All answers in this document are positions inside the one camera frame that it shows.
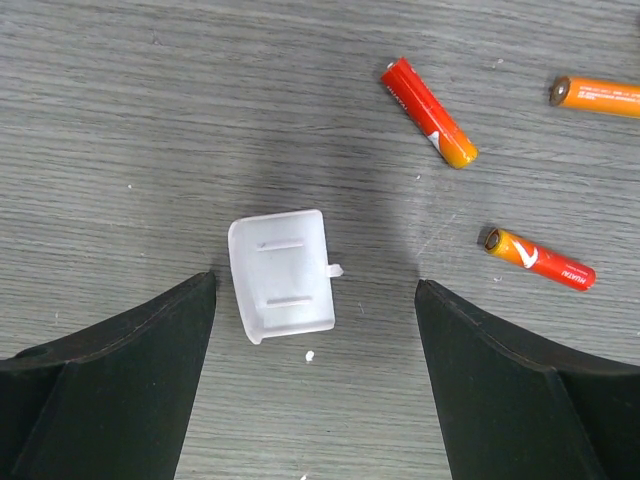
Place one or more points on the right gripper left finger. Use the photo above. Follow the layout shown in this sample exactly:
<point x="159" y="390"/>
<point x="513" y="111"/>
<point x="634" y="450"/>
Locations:
<point x="111" y="401"/>

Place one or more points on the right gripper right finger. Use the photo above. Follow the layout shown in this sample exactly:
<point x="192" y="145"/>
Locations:
<point x="512" y="404"/>

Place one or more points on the white battery cover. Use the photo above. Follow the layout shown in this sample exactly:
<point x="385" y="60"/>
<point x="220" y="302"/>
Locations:
<point x="282" y="275"/>

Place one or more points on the red orange battery near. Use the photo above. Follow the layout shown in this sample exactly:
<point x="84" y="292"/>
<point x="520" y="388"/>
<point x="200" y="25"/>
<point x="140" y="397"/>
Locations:
<point x="539" y="260"/>

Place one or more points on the red battery middle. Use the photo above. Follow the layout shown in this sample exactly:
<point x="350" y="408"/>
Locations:
<point x="429" y="115"/>

